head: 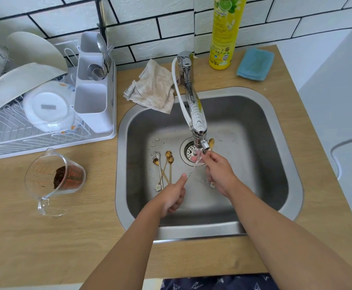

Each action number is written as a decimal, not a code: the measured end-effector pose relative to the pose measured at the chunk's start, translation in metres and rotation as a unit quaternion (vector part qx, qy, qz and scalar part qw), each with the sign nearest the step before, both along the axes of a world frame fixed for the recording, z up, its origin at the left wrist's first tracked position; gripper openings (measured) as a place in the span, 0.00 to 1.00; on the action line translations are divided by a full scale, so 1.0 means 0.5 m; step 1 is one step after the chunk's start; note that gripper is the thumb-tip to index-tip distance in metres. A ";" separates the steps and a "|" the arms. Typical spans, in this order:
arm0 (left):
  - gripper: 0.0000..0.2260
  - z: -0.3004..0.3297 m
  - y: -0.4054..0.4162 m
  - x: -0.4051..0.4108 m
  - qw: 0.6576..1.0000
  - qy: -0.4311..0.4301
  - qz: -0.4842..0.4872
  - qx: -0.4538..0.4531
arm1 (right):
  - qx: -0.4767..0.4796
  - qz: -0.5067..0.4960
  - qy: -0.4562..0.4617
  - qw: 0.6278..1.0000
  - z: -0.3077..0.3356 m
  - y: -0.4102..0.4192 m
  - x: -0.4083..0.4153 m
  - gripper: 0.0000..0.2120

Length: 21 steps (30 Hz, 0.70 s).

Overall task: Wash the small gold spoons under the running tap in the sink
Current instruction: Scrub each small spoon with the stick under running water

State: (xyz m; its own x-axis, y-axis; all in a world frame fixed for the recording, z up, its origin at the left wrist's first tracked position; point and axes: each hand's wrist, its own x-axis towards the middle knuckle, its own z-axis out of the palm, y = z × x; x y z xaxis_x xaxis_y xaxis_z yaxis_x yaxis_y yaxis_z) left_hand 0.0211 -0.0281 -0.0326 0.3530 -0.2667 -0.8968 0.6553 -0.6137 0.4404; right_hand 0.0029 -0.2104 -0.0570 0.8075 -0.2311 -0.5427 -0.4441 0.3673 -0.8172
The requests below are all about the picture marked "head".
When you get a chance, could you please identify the person's right hand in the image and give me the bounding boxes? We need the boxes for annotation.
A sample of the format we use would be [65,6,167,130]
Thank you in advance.
[200,151,240,199]

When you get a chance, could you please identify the person's left hand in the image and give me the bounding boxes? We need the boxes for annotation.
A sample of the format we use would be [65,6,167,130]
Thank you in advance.
[151,173,188,220]

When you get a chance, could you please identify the long silver spoon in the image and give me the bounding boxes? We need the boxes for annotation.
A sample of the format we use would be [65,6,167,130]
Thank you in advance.
[185,151,205,179]

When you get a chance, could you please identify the small silver spoon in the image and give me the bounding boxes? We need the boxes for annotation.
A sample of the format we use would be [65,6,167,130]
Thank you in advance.
[155,151,164,188]

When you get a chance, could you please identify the person's left forearm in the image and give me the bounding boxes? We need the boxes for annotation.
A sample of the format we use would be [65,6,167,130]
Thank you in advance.
[79,199,168,290]

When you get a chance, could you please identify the person's right forearm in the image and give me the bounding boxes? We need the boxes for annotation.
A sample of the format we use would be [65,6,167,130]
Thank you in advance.
[229,181,352,290]

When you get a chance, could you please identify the white dish rack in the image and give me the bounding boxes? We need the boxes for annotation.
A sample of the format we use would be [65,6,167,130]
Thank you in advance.
[0,39,118,160]

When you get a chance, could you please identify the beige rag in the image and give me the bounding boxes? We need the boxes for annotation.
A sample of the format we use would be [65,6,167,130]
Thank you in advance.
[123,58,176,115]

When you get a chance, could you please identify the yellow dish soap bottle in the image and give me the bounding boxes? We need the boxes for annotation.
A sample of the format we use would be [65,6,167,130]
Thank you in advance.
[209,0,248,70]

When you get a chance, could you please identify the steel sink drain strainer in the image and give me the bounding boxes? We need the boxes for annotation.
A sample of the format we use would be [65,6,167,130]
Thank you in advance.
[180,137,207,164]

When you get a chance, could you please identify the stainless steel sink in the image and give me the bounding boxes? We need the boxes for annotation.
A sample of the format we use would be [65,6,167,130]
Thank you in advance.
[115,87,304,242]

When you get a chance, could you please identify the navy patterned shorts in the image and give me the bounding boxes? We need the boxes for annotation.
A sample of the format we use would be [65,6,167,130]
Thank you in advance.
[160,273,281,290]

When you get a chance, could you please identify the white cutlery holder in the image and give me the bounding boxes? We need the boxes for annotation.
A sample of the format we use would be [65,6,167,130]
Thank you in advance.
[73,31,115,134]

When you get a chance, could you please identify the brown coffee grounds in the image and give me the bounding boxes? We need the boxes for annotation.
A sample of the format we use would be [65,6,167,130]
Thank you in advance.
[53,166,85,190]

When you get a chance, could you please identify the chrome faucet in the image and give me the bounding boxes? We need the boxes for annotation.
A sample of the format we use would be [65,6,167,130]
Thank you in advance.
[177,51,210,154]

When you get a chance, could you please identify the blue sponge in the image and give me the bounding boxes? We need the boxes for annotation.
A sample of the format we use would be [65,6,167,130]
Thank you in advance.
[236,47,275,81]

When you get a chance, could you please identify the clear measuring jug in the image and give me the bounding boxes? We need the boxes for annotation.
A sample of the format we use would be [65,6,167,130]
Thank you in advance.
[24,147,87,217]

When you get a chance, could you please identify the white floral print bowl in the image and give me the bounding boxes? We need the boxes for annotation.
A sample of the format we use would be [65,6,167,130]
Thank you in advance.
[22,81,77,133]

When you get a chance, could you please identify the steel ladle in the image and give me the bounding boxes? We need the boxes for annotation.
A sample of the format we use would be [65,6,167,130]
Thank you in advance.
[87,64,106,81]

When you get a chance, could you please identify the steel fork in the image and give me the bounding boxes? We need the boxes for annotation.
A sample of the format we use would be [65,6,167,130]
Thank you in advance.
[102,44,116,75]

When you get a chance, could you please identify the white plate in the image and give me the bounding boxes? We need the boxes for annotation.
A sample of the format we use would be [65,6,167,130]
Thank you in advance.
[6,31,69,71]

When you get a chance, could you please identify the white faucet hose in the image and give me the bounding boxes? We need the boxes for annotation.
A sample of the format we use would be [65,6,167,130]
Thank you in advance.
[171,57,193,127]

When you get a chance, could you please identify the grey wall cable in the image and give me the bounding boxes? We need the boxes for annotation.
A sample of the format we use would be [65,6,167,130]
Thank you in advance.
[330,134,352,182]

